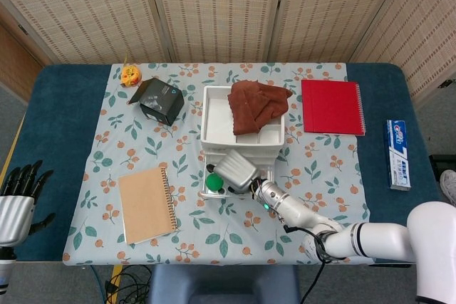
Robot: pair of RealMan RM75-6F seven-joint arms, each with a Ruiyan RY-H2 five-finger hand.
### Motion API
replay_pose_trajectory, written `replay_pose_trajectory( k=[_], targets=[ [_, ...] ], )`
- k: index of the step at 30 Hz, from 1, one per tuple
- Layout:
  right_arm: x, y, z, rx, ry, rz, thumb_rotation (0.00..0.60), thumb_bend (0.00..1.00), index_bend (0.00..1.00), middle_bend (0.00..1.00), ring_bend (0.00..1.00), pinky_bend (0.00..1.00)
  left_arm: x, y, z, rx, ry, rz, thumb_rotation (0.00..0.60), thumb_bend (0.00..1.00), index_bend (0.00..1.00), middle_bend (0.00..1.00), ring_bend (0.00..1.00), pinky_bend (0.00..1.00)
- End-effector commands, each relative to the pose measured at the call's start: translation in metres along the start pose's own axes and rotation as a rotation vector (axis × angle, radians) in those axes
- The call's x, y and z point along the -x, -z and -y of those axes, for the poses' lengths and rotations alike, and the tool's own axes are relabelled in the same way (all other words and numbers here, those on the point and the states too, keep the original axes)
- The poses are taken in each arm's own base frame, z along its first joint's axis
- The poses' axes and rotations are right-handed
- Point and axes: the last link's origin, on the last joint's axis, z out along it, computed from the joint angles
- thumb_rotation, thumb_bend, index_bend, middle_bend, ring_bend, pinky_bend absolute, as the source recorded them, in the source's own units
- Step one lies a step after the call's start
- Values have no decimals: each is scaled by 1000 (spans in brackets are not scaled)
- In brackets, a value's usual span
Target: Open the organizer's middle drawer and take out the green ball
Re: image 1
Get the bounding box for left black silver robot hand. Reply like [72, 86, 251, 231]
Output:
[0, 159, 57, 247]

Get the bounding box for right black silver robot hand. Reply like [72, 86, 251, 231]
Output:
[207, 150, 266, 195]

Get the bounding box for green object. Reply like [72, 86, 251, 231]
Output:
[206, 174, 224, 192]

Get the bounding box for white drawer organizer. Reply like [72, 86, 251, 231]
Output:
[200, 85, 286, 162]

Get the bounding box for brown folded cloth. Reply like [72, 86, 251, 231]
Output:
[227, 81, 294, 137]

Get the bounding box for floral patterned tablecloth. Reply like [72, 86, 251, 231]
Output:
[62, 63, 378, 266]

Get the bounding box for tan spiral notebook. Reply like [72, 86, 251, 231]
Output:
[118, 167, 180, 246]

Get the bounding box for black product box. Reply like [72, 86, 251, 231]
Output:
[128, 77, 185, 127]

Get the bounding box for red spiral notebook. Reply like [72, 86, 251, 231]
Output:
[301, 79, 367, 137]

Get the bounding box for blue padded seat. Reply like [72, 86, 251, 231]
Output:
[148, 264, 300, 304]

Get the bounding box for yellow orange toy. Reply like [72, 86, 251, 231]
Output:
[120, 53, 143, 88]

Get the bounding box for wooden door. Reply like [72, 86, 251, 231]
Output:
[0, 22, 43, 102]

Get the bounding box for woven folding screen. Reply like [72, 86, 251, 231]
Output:
[0, 0, 456, 103]

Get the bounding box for blue white toothpaste box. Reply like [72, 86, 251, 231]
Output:
[386, 120, 412, 190]

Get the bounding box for black trouser leg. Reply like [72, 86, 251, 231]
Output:
[429, 154, 456, 177]

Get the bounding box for white shoe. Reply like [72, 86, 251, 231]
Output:
[440, 170, 456, 209]

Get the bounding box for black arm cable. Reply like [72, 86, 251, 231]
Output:
[283, 223, 339, 304]

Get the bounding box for blue floor cable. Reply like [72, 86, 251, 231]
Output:
[91, 265, 108, 304]

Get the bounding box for black floor cables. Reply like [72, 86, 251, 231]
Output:
[106, 266, 152, 304]

